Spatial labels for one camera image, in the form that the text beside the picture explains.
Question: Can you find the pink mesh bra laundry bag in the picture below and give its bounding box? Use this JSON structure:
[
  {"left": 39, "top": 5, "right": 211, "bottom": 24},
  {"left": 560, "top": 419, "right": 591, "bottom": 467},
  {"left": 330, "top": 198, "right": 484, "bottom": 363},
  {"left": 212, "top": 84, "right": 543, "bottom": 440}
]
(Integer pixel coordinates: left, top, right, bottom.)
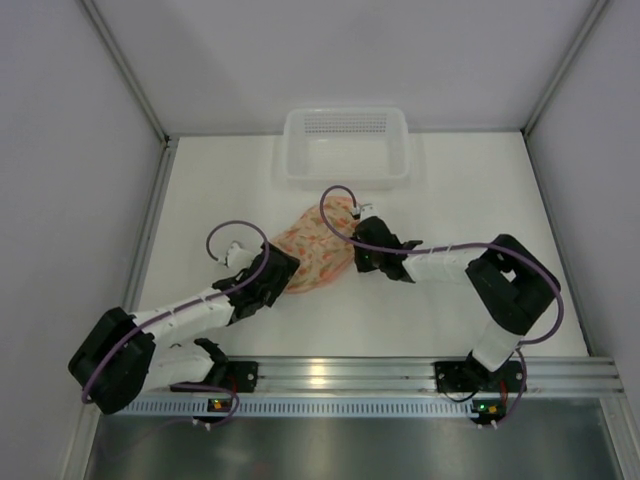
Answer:
[{"left": 271, "top": 206, "right": 354, "bottom": 294}]

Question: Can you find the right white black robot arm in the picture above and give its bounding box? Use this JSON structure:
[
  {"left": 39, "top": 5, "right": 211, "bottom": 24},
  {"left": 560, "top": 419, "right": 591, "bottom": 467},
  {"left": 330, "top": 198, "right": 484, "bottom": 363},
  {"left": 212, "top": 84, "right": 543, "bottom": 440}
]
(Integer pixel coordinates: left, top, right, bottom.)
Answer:
[{"left": 350, "top": 216, "right": 565, "bottom": 392}]

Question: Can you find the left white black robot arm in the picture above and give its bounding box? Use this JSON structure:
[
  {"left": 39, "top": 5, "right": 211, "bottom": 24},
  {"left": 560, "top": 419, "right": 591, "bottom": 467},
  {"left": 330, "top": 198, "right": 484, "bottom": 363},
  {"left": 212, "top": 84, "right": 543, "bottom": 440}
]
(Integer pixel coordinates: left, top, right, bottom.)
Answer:
[{"left": 68, "top": 242, "right": 300, "bottom": 414}]

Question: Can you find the white plastic basket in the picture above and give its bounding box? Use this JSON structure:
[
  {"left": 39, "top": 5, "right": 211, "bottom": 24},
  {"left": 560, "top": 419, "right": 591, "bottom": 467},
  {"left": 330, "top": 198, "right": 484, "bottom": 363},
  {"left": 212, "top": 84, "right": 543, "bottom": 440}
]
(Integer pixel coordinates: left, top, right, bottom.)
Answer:
[{"left": 280, "top": 107, "right": 414, "bottom": 190}]

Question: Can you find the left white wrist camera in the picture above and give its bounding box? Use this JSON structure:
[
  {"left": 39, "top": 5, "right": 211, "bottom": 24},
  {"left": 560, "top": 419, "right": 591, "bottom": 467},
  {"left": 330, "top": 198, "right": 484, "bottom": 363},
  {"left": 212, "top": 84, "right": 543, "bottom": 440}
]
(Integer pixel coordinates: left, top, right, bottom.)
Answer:
[{"left": 217, "top": 241, "right": 256, "bottom": 270}]

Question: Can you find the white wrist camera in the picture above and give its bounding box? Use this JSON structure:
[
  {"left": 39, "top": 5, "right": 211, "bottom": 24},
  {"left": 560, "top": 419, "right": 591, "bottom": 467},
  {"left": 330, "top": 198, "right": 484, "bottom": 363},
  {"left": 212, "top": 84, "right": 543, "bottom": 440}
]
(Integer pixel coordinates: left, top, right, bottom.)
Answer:
[
  {"left": 217, "top": 241, "right": 256, "bottom": 270},
  {"left": 351, "top": 203, "right": 379, "bottom": 221}
]

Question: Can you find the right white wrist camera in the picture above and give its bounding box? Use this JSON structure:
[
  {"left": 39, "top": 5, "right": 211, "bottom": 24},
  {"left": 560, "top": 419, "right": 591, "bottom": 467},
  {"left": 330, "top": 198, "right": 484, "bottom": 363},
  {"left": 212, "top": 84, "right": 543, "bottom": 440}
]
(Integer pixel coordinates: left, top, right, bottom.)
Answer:
[{"left": 351, "top": 203, "right": 379, "bottom": 221}]

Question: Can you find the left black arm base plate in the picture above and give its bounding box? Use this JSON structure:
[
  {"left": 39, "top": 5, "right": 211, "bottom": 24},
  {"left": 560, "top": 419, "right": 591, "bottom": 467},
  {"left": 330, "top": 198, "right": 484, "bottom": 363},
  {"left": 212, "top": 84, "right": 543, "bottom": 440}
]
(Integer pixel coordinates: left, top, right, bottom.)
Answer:
[{"left": 169, "top": 360, "right": 259, "bottom": 393}]

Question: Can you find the aluminium mounting rail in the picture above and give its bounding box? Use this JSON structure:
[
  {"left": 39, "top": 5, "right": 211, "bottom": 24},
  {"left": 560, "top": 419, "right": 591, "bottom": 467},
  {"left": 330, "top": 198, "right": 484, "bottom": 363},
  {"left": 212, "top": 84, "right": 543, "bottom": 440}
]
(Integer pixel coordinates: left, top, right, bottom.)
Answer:
[{"left": 82, "top": 355, "right": 621, "bottom": 397}]

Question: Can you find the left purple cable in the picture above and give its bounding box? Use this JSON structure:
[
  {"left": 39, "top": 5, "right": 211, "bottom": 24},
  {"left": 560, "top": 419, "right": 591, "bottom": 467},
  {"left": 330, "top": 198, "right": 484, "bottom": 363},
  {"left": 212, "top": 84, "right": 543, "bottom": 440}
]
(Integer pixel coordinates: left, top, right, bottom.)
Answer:
[{"left": 79, "top": 219, "right": 274, "bottom": 426}]

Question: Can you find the purple cable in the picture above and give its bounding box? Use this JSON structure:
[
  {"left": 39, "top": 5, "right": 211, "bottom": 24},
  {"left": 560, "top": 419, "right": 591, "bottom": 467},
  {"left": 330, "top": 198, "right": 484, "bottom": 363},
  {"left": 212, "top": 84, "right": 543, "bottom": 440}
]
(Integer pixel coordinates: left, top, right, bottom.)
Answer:
[
  {"left": 319, "top": 184, "right": 566, "bottom": 426},
  {"left": 79, "top": 219, "right": 274, "bottom": 426}
]

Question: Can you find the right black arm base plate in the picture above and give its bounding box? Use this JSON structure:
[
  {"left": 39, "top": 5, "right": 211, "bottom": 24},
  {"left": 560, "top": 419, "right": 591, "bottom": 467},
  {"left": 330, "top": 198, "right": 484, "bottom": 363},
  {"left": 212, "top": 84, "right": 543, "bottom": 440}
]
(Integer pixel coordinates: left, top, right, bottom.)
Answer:
[{"left": 434, "top": 356, "right": 525, "bottom": 394}]

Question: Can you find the white slotted cable duct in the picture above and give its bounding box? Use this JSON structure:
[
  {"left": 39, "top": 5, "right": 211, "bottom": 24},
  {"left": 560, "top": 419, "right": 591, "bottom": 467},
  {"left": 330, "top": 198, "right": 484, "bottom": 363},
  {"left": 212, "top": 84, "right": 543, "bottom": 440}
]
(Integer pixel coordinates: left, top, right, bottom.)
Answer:
[{"left": 120, "top": 395, "right": 479, "bottom": 419}]

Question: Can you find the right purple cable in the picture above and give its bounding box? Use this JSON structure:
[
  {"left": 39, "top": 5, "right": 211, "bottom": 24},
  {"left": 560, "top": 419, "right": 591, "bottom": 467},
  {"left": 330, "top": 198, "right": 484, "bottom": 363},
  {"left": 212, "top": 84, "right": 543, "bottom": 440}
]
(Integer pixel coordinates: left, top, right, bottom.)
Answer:
[{"left": 319, "top": 184, "right": 566, "bottom": 426}]

